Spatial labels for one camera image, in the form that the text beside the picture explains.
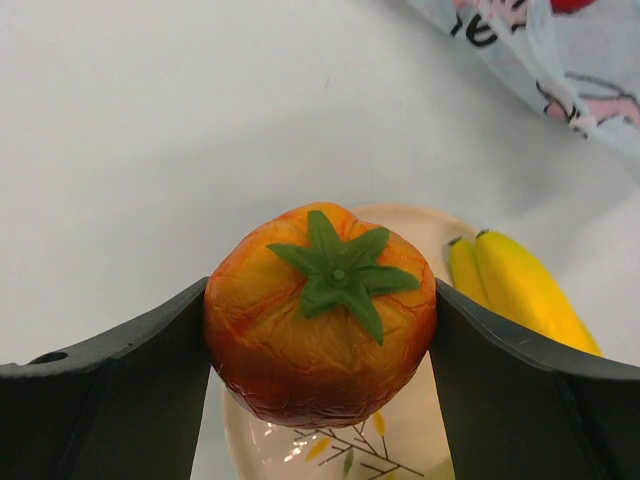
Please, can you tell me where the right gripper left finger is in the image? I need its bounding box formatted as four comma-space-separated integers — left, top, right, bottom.
1, 280, 210, 479

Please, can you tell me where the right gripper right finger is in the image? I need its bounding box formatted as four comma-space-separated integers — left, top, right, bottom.
430, 281, 639, 479

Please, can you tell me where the round beige ceramic plate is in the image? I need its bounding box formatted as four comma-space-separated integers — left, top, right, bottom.
222, 204, 478, 480

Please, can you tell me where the fake yellow banana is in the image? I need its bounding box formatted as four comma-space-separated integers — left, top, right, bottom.
448, 230, 602, 356

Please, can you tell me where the fake orange persimmon fruit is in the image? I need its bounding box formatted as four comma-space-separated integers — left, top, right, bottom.
204, 202, 437, 429

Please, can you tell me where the light blue plastic bag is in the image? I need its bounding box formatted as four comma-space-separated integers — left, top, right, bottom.
411, 1, 639, 177

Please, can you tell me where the fake red strawberry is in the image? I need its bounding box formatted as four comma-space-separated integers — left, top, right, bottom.
550, 0, 595, 14

